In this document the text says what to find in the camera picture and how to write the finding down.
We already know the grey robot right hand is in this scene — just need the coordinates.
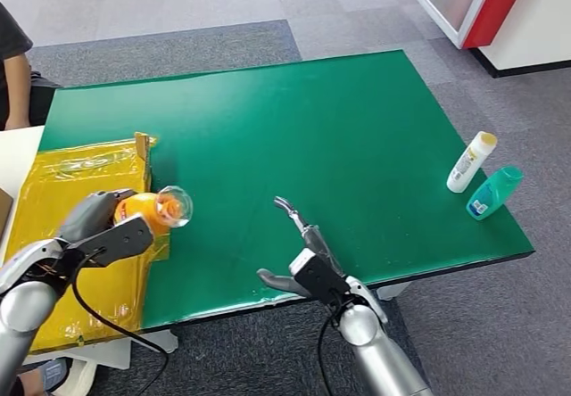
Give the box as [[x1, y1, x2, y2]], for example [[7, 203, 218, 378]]
[[256, 196, 345, 297]]

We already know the person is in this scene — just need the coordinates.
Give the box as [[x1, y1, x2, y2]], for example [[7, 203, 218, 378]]
[[0, 1, 61, 131]]

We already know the person's foot with shoe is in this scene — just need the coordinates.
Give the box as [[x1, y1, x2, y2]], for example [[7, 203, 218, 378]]
[[9, 356, 97, 396]]

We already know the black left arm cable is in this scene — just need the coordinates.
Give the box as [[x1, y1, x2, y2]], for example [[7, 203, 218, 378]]
[[70, 249, 170, 396]]

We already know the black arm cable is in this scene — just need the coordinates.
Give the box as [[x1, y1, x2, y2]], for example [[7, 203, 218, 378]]
[[70, 249, 170, 396], [316, 297, 354, 396]]

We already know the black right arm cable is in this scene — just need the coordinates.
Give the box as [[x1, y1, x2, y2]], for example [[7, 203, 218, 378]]
[[316, 297, 354, 396]]

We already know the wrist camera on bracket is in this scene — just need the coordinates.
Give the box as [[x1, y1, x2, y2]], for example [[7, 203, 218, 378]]
[[65, 214, 156, 268], [289, 247, 351, 307]]

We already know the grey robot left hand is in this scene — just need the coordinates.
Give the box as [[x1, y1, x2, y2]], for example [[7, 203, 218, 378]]
[[58, 189, 137, 243]]

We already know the red and white display cabinet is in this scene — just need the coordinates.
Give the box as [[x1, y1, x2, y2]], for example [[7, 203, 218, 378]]
[[415, 0, 536, 51]]

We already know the white side table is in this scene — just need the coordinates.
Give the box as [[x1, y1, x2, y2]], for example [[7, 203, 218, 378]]
[[0, 125, 46, 265]]

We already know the orange bottle with clear cap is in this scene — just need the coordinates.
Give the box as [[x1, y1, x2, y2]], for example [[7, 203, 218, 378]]
[[113, 185, 194, 236]]

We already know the teal translucent bottle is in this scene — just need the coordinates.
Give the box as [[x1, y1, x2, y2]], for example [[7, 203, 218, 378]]
[[466, 165, 524, 222]]

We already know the white bottle with yellow cap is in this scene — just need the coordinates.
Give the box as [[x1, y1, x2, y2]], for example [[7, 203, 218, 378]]
[[446, 131, 498, 194]]

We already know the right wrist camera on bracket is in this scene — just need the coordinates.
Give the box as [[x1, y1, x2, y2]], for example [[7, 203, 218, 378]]
[[289, 247, 351, 307]]

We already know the brown cardboard piece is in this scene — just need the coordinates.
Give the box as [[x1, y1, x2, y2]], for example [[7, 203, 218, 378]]
[[0, 187, 14, 244]]

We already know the green table mat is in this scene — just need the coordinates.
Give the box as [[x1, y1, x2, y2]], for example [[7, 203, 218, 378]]
[[38, 49, 535, 331]]

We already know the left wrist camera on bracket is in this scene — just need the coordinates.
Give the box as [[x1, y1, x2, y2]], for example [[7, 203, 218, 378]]
[[65, 214, 156, 268]]

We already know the yellow taped cardboard box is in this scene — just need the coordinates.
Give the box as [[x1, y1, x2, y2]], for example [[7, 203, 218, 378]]
[[3, 132, 171, 354]]

